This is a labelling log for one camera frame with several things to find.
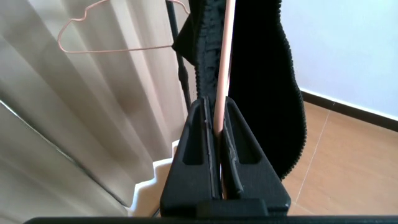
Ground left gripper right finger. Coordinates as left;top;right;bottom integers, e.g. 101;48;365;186
218;96;292;216

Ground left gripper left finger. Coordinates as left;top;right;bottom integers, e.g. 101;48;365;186
159;96;223;218

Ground beige curtain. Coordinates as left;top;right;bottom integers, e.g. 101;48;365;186
0;0;200;223

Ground black clothes rack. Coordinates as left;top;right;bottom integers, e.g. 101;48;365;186
165;0;193;112

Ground black shorts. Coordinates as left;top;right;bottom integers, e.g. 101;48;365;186
172;0;308;181

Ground pink clothes hanger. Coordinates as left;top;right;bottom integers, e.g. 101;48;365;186
213;0;236;200
57;0;191;54

